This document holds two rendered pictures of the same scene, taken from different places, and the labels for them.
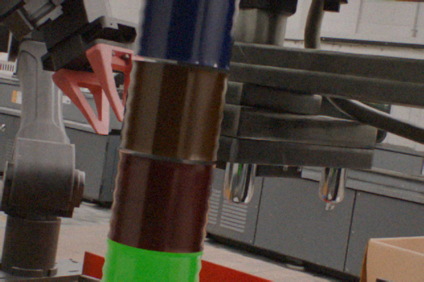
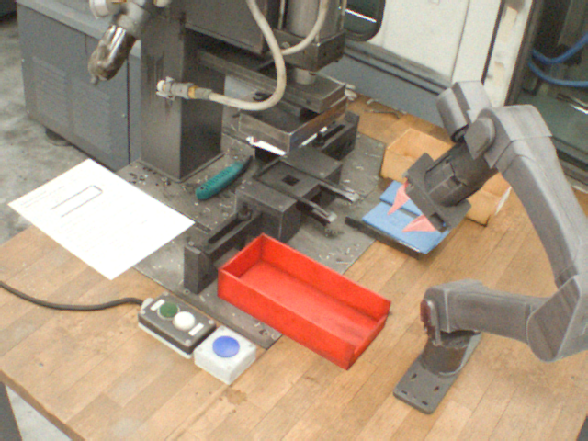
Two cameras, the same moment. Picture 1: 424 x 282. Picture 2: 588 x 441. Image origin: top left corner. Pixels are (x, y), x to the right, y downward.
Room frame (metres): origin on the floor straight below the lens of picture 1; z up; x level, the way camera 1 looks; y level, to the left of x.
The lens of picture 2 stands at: (1.68, -0.18, 1.73)
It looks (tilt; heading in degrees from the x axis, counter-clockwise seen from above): 38 degrees down; 171
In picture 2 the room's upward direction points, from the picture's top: 8 degrees clockwise
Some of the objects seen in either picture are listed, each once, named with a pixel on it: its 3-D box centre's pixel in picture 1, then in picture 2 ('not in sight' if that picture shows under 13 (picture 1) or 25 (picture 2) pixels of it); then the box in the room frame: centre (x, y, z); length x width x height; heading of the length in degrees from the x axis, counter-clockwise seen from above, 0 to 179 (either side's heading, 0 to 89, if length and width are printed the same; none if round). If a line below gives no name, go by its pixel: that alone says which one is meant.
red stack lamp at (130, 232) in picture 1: (161, 199); not in sight; (0.33, 0.01, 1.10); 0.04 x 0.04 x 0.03
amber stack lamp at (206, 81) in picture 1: (174, 110); not in sight; (0.33, 0.01, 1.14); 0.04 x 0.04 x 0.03
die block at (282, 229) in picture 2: not in sight; (288, 196); (0.62, -0.02, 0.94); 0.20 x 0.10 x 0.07; 141
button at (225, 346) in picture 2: not in sight; (225, 348); (0.99, -0.14, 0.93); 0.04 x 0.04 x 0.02
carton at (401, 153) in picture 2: not in sight; (446, 175); (0.52, 0.31, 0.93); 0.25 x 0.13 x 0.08; 51
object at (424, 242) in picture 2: not in sight; (407, 223); (0.69, 0.19, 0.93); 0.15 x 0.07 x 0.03; 48
